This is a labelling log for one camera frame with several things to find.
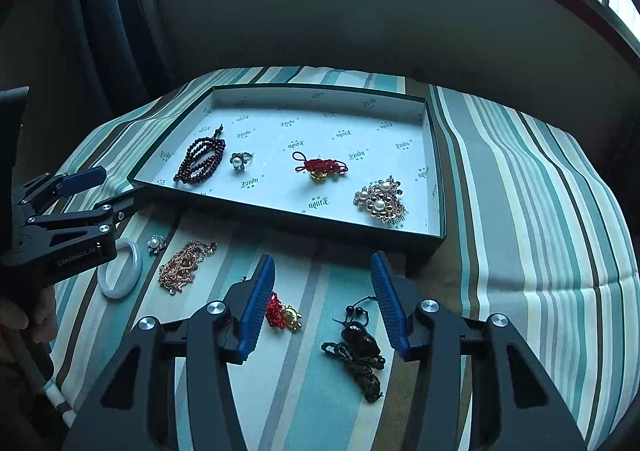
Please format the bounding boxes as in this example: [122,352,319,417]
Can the rose gold chain necklace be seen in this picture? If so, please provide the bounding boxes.
[157,239,219,296]

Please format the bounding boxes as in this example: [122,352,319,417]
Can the dark red bead bracelet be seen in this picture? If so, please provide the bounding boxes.
[172,124,228,186]

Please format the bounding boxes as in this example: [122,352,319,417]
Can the red knotted cord gold charm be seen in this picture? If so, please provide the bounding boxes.
[292,151,348,180]

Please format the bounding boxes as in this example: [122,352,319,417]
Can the striped bed cover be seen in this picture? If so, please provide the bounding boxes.
[44,88,639,450]

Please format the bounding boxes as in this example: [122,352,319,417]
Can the person's left hand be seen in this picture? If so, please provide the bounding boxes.
[0,286,58,343]

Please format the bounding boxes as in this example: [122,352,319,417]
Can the black cord bead pendant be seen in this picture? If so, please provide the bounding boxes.
[321,295,386,403]

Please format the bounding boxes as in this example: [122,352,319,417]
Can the dark green jewelry tray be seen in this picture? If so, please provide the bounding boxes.
[128,84,446,254]

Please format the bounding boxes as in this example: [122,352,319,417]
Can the dark blue curtain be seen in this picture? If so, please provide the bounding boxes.
[56,0,175,121]

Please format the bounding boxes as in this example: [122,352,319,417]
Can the small pearl flower brooch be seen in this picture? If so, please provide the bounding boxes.
[146,234,166,256]

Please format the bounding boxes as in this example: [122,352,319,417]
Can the large pearl cluster brooch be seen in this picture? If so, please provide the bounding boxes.
[352,176,406,225]

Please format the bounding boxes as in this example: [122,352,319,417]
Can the white jade bangle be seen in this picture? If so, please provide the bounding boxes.
[96,239,142,301]

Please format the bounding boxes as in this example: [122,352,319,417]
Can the red tassel gold charm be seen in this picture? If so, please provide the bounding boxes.
[265,292,303,332]

